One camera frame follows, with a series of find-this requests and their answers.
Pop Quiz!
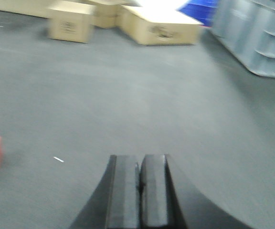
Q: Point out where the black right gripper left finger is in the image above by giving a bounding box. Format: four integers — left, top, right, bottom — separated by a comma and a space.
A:
69, 155, 140, 229

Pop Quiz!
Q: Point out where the middle rear cardboard box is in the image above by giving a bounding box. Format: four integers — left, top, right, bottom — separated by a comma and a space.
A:
82, 0, 131, 29

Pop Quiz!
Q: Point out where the blue plastic crate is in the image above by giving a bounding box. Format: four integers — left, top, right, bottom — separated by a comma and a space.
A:
178, 0, 219, 27

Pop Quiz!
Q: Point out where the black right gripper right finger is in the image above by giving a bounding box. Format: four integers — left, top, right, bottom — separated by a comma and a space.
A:
141, 155, 250, 229

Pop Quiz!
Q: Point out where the grey metal bin wall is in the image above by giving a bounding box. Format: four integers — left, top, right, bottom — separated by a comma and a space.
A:
211, 0, 275, 78

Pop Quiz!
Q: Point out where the small cardboard box with symbols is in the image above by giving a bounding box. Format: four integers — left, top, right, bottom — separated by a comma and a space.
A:
47, 0, 95, 43

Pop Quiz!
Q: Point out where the flat wide cardboard box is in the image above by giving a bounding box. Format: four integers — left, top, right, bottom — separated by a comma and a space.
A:
116, 5, 203, 46

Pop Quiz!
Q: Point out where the large cardboard box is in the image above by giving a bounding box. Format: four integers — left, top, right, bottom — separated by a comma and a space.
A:
0, 0, 55, 18

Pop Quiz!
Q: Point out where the small white debris fleck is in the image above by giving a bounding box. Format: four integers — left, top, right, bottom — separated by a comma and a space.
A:
53, 156, 64, 163

